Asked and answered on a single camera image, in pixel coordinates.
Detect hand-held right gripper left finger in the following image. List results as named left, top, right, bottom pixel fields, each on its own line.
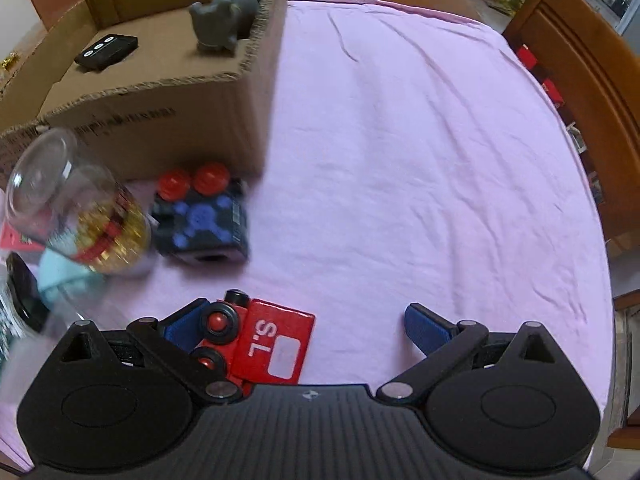
left=47, top=298, right=246, bottom=406

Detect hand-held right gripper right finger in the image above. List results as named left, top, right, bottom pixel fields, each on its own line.
left=375, top=302, right=576, bottom=408

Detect black toy train red wheels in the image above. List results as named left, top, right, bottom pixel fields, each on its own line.
left=150, top=162, right=251, bottom=263

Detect clear plastic jar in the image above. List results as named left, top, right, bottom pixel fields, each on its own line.
left=5, top=127, right=153, bottom=276

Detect cardboard box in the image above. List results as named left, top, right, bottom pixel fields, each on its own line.
left=0, top=0, right=288, bottom=196

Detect grey toy elephant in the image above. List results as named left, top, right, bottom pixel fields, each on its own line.
left=189, top=0, right=263, bottom=56

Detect light blue object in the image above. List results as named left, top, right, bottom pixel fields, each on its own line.
left=39, top=249, right=103, bottom=313

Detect pink tablecloth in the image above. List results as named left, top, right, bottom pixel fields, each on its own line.
left=0, top=0, right=617, bottom=476

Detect red packets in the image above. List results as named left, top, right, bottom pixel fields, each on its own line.
left=516, top=44, right=568, bottom=108

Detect black key fob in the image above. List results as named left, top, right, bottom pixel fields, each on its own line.
left=75, top=34, right=139, bottom=72

